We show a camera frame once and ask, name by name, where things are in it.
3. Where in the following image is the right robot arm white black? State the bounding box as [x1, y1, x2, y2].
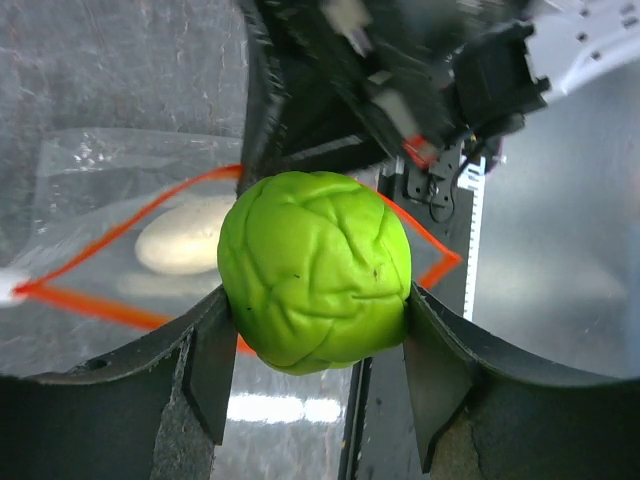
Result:
[238, 1, 639, 196]

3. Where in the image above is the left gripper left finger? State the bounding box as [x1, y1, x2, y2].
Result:
[1, 288, 236, 479]

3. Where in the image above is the green toy cabbage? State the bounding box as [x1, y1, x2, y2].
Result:
[218, 172, 411, 375]

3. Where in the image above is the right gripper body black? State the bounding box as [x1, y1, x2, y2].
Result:
[239, 0, 501, 196]

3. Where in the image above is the clear zip top bag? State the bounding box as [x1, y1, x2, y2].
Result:
[0, 127, 464, 381]

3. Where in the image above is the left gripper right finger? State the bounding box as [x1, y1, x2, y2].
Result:
[402, 282, 640, 480]

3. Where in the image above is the white toy radish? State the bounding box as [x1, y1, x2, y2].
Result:
[135, 195, 236, 275]

